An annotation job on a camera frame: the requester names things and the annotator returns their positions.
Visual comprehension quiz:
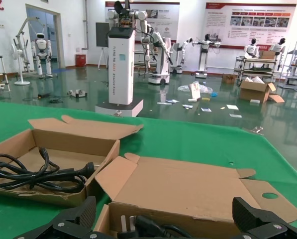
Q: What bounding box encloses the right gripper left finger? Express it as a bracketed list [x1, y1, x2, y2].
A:
[13, 196, 99, 239]

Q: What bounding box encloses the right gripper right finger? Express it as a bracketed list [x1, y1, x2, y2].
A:
[231, 196, 297, 239]

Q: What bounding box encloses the black power cable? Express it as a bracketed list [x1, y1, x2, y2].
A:
[0, 147, 99, 194]

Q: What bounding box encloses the cardboard box with torn rim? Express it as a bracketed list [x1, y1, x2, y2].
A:
[0, 114, 145, 209]

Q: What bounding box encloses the large open cardboard box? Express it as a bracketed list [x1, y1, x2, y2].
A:
[239, 77, 286, 104]

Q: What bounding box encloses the small brown cardboard box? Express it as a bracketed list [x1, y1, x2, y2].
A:
[221, 74, 237, 84]

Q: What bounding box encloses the red box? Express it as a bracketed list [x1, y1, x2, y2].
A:
[75, 54, 87, 68]

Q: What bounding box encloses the cardboard box on workbench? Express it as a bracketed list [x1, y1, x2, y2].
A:
[259, 50, 276, 60]

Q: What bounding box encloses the green tablecloth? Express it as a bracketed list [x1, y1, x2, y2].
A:
[0, 101, 297, 239]

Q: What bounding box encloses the white device on floor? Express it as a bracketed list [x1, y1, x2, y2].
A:
[67, 89, 88, 99]

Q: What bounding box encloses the red and white carton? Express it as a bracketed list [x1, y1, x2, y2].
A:
[189, 83, 202, 102]

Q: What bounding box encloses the clear plastic bag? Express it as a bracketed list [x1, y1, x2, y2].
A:
[177, 81, 213, 94]

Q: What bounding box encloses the metal workbench rack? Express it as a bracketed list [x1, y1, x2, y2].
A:
[234, 56, 278, 83]

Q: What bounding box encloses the white column robot with lettering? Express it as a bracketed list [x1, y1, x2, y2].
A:
[95, 0, 154, 118]

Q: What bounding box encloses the metal shelf rack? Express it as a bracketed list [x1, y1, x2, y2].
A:
[279, 42, 297, 94]

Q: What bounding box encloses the white robot with spread arms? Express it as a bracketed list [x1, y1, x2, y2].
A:
[192, 33, 221, 79]

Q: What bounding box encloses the black-headed white humanoid torso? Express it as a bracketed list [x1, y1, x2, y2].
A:
[244, 38, 260, 59]
[272, 37, 288, 59]

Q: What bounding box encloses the white humanoid walking robot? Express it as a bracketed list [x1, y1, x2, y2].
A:
[30, 32, 55, 78]

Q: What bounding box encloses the white standing fan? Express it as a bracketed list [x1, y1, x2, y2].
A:
[10, 37, 31, 86]

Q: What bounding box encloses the dark screen on stand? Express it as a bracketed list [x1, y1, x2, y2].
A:
[96, 22, 110, 68]

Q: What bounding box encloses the glass doorway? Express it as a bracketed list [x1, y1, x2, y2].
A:
[25, 3, 65, 69]

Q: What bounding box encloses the cardboard box with cable pile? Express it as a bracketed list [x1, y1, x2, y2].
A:
[93, 152, 297, 239]

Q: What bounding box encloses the pile of black power cables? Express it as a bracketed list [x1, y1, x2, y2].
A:
[118, 214, 196, 239]

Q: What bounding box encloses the wide wall poster with photos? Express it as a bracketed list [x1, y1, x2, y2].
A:
[204, 2, 297, 49]

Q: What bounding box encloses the white gantry frame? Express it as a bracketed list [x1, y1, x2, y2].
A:
[13, 16, 47, 73]

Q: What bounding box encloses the wall poster with red header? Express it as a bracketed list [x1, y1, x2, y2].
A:
[105, 1, 181, 43]

